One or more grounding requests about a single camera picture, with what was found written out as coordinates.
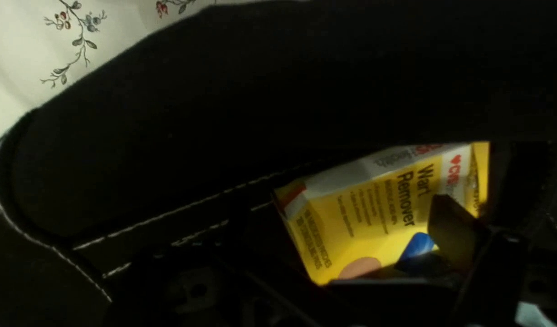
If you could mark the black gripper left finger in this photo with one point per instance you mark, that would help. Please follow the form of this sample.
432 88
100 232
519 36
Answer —
211 288

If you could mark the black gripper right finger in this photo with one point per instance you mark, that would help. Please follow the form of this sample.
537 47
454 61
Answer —
479 277

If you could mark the yellow wart remover box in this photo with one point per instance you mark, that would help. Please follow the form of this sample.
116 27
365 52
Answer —
372 212

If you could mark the black toiletry bag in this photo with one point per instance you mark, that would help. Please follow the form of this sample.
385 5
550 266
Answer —
181 141

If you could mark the floral bed sheet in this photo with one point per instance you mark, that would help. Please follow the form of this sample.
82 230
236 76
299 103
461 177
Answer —
49 45

